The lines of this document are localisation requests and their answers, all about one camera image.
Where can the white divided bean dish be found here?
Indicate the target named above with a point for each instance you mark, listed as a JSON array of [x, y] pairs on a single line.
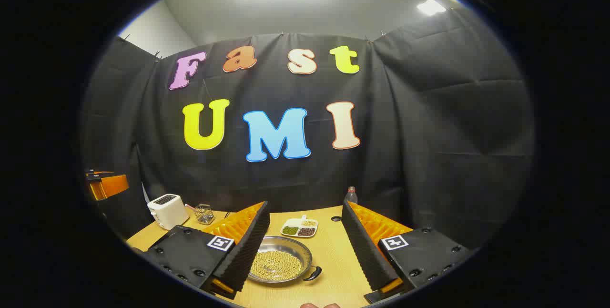
[[291, 222]]

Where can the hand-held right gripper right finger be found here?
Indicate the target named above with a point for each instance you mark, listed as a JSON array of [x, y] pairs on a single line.
[[362, 251]]

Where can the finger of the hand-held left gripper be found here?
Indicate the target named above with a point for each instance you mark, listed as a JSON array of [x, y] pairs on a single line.
[[112, 185]]

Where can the clear bottle with red label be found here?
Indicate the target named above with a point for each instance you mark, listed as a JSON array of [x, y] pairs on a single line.
[[351, 197]]

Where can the white toaster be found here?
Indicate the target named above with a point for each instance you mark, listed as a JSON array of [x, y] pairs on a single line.
[[167, 212]]

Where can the small ceiling light panel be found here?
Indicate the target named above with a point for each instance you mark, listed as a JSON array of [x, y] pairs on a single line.
[[431, 7]]

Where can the black backdrop cloth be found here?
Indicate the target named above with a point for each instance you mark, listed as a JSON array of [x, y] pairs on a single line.
[[419, 131]]

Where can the pink stick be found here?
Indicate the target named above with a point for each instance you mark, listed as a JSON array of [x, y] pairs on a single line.
[[190, 207]]

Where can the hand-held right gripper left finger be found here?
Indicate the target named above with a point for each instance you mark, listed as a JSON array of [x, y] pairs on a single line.
[[248, 251]]

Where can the pile of yellow soybeans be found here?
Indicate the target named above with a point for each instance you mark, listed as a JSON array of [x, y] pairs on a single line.
[[277, 265]]

